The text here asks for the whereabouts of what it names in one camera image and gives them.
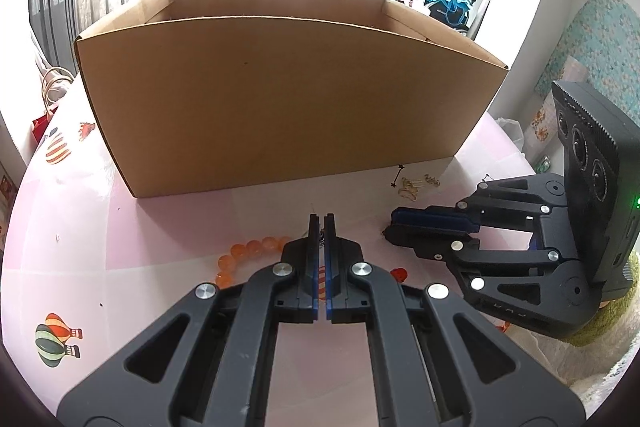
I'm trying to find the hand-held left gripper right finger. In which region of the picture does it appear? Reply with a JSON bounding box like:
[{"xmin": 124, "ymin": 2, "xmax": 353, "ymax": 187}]
[{"xmin": 324, "ymin": 213, "xmax": 586, "ymax": 427}]

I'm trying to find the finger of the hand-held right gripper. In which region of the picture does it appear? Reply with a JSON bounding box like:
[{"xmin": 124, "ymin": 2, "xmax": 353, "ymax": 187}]
[
  {"xmin": 391, "ymin": 173, "xmax": 569, "ymax": 230},
  {"xmin": 381, "ymin": 225, "xmax": 591, "ymax": 308}
]

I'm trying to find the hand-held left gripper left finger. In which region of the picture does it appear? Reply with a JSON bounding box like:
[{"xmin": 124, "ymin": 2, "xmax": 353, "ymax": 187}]
[{"xmin": 56, "ymin": 213, "xmax": 322, "ymax": 427}]

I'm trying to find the gold chain bracelet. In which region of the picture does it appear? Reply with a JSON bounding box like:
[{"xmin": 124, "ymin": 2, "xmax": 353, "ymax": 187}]
[{"xmin": 401, "ymin": 174, "xmax": 442, "ymax": 188}]

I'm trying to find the orange pink bead bracelet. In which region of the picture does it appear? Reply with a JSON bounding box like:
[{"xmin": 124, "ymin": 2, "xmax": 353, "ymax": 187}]
[{"xmin": 215, "ymin": 234, "xmax": 296, "ymax": 288}]

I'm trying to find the large brown cardboard box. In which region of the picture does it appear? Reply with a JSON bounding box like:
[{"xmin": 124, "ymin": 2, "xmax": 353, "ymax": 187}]
[{"xmin": 74, "ymin": 0, "xmax": 511, "ymax": 198}]

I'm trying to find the flower print paper roll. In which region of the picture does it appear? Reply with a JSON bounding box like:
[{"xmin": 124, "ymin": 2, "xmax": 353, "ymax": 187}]
[{"xmin": 530, "ymin": 57, "xmax": 593, "ymax": 158}]

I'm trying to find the large white plastic bag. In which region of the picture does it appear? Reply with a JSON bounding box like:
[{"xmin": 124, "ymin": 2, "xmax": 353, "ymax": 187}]
[{"xmin": 494, "ymin": 117, "xmax": 526, "ymax": 152}]

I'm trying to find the green fuzzy cloth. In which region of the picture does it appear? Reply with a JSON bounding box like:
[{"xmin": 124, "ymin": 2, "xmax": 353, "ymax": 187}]
[{"xmin": 565, "ymin": 292, "xmax": 640, "ymax": 348}]

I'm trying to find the beige knitted cushion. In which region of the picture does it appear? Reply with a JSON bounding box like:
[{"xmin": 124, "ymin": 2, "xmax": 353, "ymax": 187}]
[{"xmin": 500, "ymin": 322, "xmax": 640, "ymax": 408}]

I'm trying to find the pink balloon print table cover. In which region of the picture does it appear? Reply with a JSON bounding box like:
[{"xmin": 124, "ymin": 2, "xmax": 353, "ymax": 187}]
[{"xmin": 0, "ymin": 77, "xmax": 601, "ymax": 427}]

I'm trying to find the blue bag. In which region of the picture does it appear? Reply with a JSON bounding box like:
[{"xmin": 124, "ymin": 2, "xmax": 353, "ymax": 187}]
[{"xmin": 424, "ymin": 0, "xmax": 473, "ymax": 28}]

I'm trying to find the wheelchair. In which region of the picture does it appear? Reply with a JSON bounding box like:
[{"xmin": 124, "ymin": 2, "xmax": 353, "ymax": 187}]
[{"xmin": 465, "ymin": 0, "xmax": 493, "ymax": 40}]

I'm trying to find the red gift bag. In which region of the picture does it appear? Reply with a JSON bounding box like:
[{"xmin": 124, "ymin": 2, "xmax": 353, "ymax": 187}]
[{"xmin": 32, "ymin": 67, "xmax": 76, "ymax": 142}]

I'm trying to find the floral wall cloth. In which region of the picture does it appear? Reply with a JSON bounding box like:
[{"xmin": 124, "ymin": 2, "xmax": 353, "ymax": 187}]
[{"xmin": 534, "ymin": 0, "xmax": 640, "ymax": 128}]

